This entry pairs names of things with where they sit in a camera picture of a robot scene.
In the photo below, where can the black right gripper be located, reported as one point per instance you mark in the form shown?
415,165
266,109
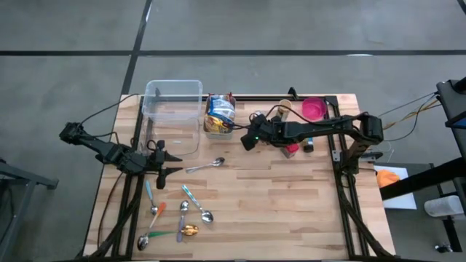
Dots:
267,131

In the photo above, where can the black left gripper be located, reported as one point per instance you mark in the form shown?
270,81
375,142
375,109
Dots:
160,163

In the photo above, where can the red smoked paprika tin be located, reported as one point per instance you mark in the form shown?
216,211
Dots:
291,149

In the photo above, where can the red and white snack bag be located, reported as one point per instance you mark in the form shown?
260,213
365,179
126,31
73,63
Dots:
230,96

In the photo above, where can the yellow snack bag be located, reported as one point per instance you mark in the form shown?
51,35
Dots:
215,125

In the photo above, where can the blue and white snack bag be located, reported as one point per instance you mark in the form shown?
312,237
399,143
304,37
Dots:
220,107

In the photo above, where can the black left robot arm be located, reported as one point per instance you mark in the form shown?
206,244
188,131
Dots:
109,153

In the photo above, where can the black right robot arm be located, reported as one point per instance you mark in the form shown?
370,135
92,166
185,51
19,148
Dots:
320,129

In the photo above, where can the dark glass spice bottle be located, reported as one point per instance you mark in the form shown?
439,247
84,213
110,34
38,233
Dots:
308,145

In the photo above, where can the plain silver metal spoon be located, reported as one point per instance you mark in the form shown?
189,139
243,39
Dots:
218,162

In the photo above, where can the white plastic basket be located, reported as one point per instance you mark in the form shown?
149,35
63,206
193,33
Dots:
218,136

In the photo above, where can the translucent plastic storage tub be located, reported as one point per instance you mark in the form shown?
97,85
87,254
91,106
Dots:
171,98

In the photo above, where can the orange object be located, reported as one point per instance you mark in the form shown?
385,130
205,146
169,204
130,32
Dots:
386,178

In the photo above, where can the grey metal table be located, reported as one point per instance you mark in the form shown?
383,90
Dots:
22,182

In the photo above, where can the white paper sheet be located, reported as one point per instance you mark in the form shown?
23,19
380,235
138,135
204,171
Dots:
404,202

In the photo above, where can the black metal bar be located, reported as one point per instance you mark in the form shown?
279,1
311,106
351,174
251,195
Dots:
422,180

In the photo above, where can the black equipment cart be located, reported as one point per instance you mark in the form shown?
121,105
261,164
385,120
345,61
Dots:
455,105

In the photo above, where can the white roll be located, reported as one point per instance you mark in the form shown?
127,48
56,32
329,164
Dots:
442,206

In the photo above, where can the small black object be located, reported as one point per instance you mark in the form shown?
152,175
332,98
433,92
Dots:
443,248

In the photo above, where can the black frame clamp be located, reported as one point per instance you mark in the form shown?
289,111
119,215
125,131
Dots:
292,92

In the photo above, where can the black aluminium table frame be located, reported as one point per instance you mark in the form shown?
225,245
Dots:
128,218

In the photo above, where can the silver frame bracket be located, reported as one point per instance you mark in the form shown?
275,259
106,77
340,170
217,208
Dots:
336,155

